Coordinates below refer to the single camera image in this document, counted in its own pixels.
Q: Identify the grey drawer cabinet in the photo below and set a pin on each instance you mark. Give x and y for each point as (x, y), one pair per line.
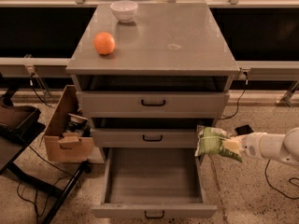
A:
(167, 47)

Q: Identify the grey top drawer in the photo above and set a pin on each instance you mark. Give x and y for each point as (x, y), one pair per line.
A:
(137, 104)

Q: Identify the white bowl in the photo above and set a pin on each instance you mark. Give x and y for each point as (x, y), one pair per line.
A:
(124, 10)

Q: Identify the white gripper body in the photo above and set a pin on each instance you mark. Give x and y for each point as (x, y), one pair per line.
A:
(250, 146)

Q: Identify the orange fruit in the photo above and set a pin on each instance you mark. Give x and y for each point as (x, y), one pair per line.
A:
(104, 43)

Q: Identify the black power adapter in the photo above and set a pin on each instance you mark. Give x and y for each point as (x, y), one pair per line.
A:
(242, 130)

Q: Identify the green jalapeno chip bag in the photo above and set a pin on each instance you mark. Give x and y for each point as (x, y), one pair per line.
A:
(209, 141)

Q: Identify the black stand with tray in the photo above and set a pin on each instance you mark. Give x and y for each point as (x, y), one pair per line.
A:
(12, 149)

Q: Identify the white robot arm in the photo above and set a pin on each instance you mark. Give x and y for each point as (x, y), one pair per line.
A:
(268, 146)

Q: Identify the brown cardboard box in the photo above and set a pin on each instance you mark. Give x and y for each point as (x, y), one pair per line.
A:
(62, 147)

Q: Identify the cup inside cardboard box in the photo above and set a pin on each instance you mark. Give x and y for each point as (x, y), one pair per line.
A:
(76, 124)

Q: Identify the grey middle drawer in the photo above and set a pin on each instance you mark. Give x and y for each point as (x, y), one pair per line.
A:
(145, 138)

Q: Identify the grey open bottom drawer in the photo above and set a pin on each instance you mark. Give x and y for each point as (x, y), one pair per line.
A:
(153, 183)

